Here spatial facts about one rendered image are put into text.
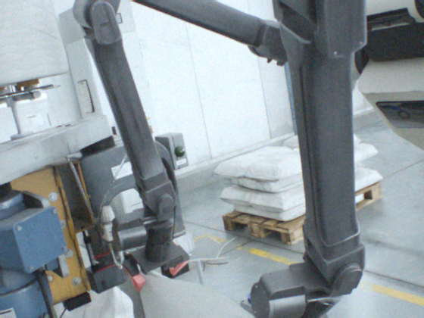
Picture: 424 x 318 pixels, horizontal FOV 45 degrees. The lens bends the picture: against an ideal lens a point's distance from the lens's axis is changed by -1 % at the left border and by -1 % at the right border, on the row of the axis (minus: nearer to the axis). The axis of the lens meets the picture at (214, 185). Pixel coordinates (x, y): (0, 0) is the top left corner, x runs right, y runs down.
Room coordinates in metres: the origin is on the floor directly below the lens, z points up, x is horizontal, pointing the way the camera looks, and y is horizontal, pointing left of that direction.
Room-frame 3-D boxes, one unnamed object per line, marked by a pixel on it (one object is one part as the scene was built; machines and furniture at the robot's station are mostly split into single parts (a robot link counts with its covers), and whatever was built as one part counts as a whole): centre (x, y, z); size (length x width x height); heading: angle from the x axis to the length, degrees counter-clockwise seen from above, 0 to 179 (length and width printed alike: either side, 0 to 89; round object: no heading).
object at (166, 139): (1.36, 0.09, 1.29); 0.08 x 0.05 x 0.09; 34
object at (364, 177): (4.37, -1.11, 0.20); 0.67 x 0.43 x 0.15; 124
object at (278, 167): (4.02, -0.62, 0.56); 0.66 x 0.42 x 0.15; 124
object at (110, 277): (1.20, 0.31, 1.04); 0.08 x 0.06 x 0.05; 124
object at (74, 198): (1.25, 0.38, 1.26); 0.22 x 0.05 x 0.16; 34
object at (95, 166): (1.37, 0.28, 1.21); 0.30 x 0.25 x 0.30; 34
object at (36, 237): (0.89, 0.34, 1.25); 0.10 x 0.08 x 0.12; 149
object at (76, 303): (1.15, 0.38, 1.01); 0.06 x 0.04 x 0.02; 124
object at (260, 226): (4.36, -0.74, 0.07); 1.20 x 0.82 x 0.14; 126
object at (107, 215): (1.16, 0.26, 1.14); 0.05 x 0.04 x 0.16; 124
